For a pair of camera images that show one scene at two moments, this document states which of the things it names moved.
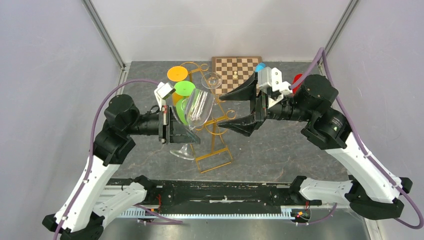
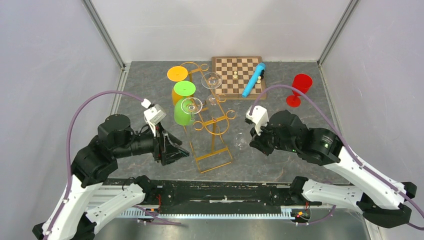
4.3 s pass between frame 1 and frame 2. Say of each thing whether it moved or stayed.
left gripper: moved
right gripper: moved
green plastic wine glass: stayed
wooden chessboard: stayed
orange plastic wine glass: stayed
